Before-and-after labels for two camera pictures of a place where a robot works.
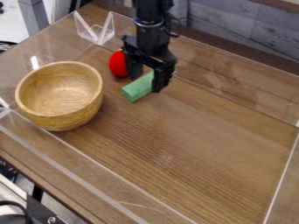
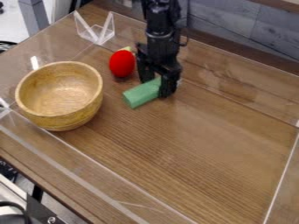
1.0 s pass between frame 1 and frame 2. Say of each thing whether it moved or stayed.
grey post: stayed
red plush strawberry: stayed
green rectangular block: moved
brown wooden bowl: stayed
